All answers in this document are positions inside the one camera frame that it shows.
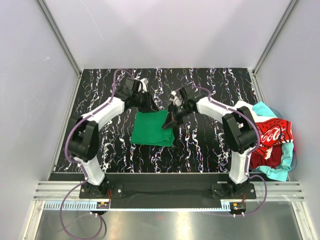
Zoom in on white cable duct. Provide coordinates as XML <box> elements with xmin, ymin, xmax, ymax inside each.
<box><xmin>44</xmin><ymin>200</ymin><xmax>231</xmax><ymax>212</ymax></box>

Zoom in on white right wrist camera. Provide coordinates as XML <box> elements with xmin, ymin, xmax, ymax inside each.
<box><xmin>169</xmin><ymin>90</ymin><xmax>183</xmax><ymax>107</ymax></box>

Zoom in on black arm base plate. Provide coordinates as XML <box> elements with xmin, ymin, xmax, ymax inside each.
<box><xmin>79</xmin><ymin>173</ymin><xmax>257</xmax><ymax>207</ymax></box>

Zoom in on purple cable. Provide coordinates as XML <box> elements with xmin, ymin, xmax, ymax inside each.
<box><xmin>59</xmin><ymin>68</ymin><xmax>137</xmax><ymax>237</ymax></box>
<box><xmin>193</xmin><ymin>86</ymin><xmax>268</xmax><ymax>217</ymax></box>

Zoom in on black marbled table mat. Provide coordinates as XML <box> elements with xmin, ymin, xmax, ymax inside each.
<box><xmin>72</xmin><ymin>68</ymin><xmax>257</xmax><ymax>173</ymax></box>

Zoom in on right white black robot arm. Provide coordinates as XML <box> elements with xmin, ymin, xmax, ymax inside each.
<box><xmin>162</xmin><ymin>86</ymin><xmax>260</xmax><ymax>199</ymax></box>

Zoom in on red coca cola t shirt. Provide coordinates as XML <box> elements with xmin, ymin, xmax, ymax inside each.
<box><xmin>256</xmin><ymin>118</ymin><xmax>294</xmax><ymax>160</ymax></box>

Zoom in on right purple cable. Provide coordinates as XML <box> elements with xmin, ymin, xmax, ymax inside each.
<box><xmin>193</xmin><ymin>86</ymin><xmax>268</xmax><ymax>217</ymax></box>

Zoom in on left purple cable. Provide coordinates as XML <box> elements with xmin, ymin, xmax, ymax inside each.
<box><xmin>59</xmin><ymin>68</ymin><xmax>137</xmax><ymax>237</ymax></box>

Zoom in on green t shirt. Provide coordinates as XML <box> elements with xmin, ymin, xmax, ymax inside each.
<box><xmin>130</xmin><ymin>110</ymin><xmax>175</xmax><ymax>147</ymax></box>

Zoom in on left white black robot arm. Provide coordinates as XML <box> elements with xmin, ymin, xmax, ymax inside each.
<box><xmin>64</xmin><ymin>77</ymin><xmax>159</xmax><ymax>198</ymax></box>

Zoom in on turquoise t shirt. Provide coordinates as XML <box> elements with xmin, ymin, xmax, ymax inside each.
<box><xmin>250</xmin><ymin>101</ymin><xmax>294</xmax><ymax>182</ymax></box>

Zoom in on dark red t shirt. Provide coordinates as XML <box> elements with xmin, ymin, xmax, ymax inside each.
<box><xmin>249</xmin><ymin>145</ymin><xmax>282</xmax><ymax>170</ymax></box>

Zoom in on aluminium frame rail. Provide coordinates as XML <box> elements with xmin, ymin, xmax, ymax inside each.
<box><xmin>32</xmin><ymin>181</ymin><xmax>304</xmax><ymax>201</ymax></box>

